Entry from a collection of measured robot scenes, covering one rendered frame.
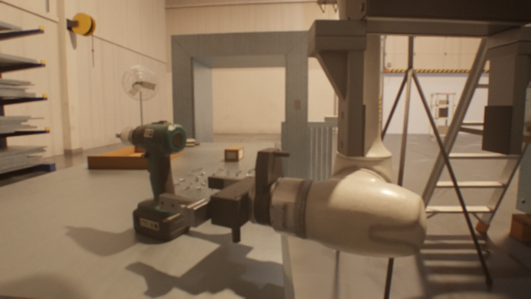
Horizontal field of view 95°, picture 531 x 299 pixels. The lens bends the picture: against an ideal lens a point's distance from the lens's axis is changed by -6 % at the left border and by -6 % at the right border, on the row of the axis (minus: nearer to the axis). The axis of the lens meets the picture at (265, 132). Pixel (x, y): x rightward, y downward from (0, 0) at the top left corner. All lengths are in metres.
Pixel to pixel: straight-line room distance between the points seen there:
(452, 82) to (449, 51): 1.16
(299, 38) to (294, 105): 0.56
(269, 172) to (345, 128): 0.22
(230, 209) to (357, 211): 0.18
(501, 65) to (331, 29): 0.15
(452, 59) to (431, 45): 0.93
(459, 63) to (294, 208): 11.66
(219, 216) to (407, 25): 0.34
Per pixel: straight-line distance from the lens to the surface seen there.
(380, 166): 0.49
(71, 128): 6.81
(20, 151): 4.83
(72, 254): 0.61
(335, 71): 0.21
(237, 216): 0.40
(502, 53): 0.29
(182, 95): 2.40
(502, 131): 0.28
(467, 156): 1.96
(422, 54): 11.30
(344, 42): 0.21
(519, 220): 2.54
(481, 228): 2.54
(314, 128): 3.01
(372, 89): 0.46
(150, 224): 0.59
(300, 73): 2.23
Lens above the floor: 0.91
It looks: 5 degrees down
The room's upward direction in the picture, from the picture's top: straight up
